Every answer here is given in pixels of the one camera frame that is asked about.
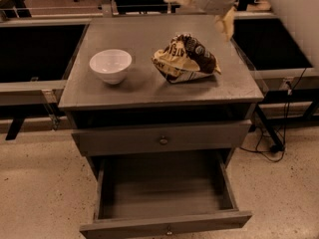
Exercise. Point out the white ceramic bowl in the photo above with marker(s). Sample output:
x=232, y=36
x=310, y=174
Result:
x=111, y=66

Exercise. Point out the grey wooden drawer cabinet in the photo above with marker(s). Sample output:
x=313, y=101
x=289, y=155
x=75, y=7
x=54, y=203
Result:
x=144, y=96

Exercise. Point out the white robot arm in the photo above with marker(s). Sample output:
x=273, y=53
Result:
x=300, y=17

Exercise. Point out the brown chip bag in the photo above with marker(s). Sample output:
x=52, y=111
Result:
x=185, y=59

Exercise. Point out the closed top drawer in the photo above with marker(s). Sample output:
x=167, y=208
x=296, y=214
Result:
x=148, y=138

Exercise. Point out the open middle drawer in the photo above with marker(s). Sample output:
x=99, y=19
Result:
x=162, y=194

